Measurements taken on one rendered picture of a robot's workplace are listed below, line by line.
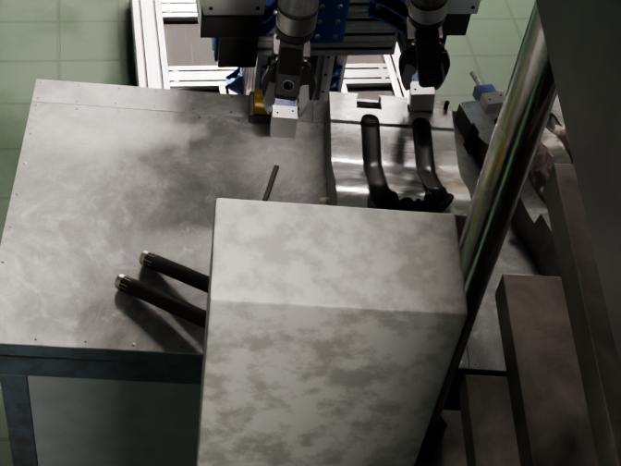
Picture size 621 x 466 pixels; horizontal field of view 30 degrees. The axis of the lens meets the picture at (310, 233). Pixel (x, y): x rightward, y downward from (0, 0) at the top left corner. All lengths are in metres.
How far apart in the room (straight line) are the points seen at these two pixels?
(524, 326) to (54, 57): 2.55
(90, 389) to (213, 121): 0.64
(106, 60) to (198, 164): 1.51
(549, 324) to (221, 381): 0.46
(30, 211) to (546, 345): 1.12
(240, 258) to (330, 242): 0.11
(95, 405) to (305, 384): 0.90
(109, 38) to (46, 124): 1.49
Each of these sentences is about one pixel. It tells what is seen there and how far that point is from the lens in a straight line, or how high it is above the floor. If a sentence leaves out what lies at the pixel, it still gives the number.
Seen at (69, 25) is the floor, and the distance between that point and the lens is 4.01.
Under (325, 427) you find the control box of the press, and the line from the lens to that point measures 1.54.
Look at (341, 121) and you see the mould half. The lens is 2.40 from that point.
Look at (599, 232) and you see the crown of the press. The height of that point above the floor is 1.83.
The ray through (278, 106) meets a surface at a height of 0.96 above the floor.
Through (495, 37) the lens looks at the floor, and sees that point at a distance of 4.19.
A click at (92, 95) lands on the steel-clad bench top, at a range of 2.55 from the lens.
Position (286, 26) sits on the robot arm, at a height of 1.17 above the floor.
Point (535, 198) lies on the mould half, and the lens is 2.37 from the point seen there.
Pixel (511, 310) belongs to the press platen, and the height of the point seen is 1.29.
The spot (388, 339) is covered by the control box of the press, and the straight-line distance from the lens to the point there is 1.38.
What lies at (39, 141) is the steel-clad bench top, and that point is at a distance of 2.45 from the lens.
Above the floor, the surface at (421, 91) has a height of 0.94.
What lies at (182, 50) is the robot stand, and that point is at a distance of 3.59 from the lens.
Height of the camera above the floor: 2.51
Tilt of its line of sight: 48 degrees down
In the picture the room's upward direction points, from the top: 10 degrees clockwise
